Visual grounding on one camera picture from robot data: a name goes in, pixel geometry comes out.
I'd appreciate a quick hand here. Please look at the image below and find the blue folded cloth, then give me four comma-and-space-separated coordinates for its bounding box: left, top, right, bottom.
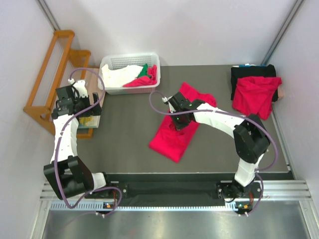
238, 63, 267, 68

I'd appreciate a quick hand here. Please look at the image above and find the slotted cable duct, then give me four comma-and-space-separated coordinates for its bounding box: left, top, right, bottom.
49, 201, 252, 212

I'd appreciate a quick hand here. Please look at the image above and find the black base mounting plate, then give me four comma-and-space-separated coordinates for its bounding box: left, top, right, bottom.
112, 181, 261, 206

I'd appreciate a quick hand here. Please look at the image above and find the green shirt in basket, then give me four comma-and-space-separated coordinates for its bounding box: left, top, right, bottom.
137, 64, 153, 79

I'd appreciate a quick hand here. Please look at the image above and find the red t-shirt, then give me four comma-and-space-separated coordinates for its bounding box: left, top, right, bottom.
232, 76, 282, 120
149, 82, 217, 163

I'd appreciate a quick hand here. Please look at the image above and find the red shirt in basket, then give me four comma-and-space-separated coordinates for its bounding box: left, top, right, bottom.
123, 65, 158, 87

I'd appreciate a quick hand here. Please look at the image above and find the orange wooden rack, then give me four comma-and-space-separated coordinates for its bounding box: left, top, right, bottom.
23, 30, 91, 135

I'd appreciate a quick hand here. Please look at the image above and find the red t-shirt on stack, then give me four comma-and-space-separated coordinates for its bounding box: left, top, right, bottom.
232, 76, 282, 120

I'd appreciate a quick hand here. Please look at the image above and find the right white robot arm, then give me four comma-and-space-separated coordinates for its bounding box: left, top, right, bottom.
162, 92, 270, 198

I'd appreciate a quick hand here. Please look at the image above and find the white shirt in basket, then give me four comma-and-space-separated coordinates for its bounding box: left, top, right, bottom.
101, 64, 142, 88

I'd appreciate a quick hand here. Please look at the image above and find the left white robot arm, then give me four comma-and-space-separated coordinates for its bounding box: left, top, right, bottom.
43, 79, 113, 200

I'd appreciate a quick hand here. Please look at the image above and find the beige folded cloth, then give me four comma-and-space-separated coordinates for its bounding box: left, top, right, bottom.
277, 86, 285, 100

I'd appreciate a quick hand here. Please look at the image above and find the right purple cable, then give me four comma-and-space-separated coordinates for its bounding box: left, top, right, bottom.
149, 91, 279, 217

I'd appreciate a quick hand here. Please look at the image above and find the white plastic basket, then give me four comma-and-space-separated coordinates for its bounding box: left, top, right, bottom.
98, 53, 160, 95

